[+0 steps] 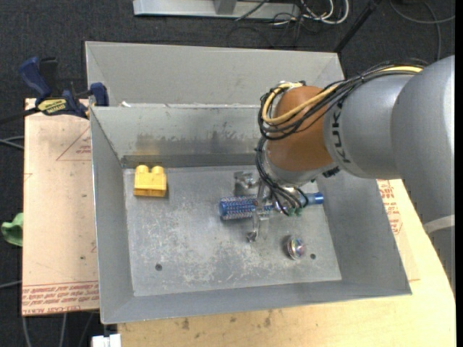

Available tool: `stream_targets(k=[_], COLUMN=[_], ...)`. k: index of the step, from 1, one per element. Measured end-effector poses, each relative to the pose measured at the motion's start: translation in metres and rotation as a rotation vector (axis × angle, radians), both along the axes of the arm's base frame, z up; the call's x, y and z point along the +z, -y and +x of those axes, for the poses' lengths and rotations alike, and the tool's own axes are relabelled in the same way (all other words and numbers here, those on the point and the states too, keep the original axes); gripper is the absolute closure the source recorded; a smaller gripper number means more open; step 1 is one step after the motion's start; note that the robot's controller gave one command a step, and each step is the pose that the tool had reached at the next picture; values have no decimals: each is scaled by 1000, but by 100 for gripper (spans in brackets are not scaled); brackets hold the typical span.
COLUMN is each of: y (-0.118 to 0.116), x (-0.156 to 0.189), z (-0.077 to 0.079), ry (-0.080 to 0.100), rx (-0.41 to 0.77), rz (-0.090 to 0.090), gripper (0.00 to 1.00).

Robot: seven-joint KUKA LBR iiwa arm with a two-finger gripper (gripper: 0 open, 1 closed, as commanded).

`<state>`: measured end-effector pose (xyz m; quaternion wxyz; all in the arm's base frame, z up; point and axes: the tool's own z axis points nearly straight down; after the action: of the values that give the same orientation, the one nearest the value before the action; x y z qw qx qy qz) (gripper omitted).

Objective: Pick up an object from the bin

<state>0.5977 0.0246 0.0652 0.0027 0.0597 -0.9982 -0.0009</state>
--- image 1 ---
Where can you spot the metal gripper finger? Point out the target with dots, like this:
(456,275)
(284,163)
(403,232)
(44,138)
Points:
(243,182)
(256,226)

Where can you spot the blue round hairbrush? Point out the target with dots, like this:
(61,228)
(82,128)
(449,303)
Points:
(237,207)

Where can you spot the shiny multicolour ball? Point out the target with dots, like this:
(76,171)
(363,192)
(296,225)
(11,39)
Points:
(294,247)

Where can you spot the grey metal bin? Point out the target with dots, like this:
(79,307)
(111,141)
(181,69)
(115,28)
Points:
(202,251)

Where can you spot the yellow toy building block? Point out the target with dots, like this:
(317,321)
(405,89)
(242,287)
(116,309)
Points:
(149,183)

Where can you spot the brown cardboard board, red print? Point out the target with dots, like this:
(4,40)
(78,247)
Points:
(58,201)

